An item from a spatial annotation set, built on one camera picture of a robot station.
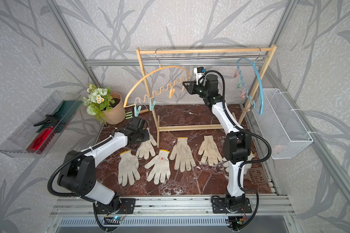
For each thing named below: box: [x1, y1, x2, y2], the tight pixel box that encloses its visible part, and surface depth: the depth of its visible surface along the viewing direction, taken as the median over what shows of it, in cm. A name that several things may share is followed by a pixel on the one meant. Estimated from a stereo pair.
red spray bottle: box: [26, 114, 59, 155], surface depth 62 cm
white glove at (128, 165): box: [117, 149, 141, 187], surface depth 87 cm
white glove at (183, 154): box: [169, 137, 196, 173], surface depth 93 cm
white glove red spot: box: [144, 149, 171, 185], surface depth 88 cm
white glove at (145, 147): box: [136, 128, 158, 160], surface depth 91 cm
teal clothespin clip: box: [134, 103, 142, 117], surface depth 69 cm
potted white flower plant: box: [82, 84, 126, 126], surface depth 88 cm
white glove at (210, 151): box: [198, 135, 223, 167], surface depth 95 cm
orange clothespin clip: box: [168, 87, 176, 99], surface depth 80 cm
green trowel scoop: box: [35, 99, 82, 134], surface depth 68 cm
